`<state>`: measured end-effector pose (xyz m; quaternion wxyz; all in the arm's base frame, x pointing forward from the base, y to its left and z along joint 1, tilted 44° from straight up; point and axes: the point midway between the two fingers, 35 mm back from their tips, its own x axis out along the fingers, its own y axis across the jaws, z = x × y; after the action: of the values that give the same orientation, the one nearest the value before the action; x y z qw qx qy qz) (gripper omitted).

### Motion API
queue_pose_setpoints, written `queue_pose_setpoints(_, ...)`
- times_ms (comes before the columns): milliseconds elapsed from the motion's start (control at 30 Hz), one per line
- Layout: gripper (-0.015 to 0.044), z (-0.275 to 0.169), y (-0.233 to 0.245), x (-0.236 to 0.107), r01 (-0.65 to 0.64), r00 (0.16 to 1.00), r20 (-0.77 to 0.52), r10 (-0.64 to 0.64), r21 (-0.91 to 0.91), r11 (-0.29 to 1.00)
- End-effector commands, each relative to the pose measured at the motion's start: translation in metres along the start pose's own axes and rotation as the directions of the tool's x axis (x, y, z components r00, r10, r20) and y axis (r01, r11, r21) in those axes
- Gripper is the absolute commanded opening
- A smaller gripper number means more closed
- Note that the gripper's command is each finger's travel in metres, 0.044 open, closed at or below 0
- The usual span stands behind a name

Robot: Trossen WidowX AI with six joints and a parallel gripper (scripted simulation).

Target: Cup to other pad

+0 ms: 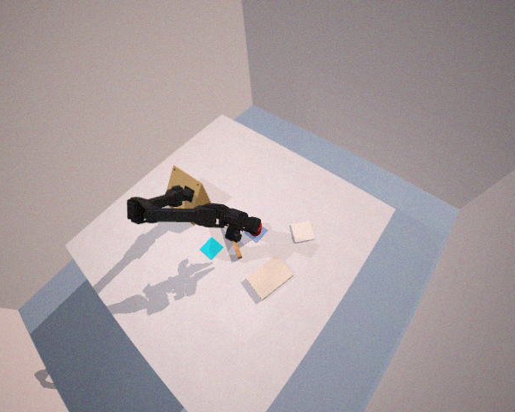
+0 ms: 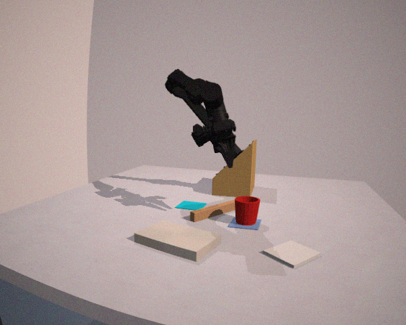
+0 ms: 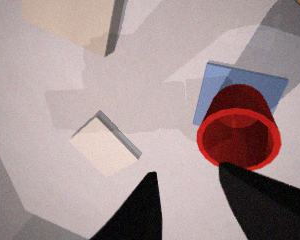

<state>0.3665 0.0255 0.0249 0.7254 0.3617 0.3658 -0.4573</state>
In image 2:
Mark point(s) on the red cup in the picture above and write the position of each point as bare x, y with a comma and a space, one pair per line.
246, 210

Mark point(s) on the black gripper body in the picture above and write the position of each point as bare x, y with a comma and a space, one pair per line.
221, 124

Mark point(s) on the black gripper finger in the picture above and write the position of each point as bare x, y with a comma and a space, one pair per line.
227, 145
218, 149

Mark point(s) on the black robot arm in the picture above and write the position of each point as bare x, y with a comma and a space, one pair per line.
194, 92

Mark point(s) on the brown wooden bar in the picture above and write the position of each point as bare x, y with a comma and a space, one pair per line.
212, 211

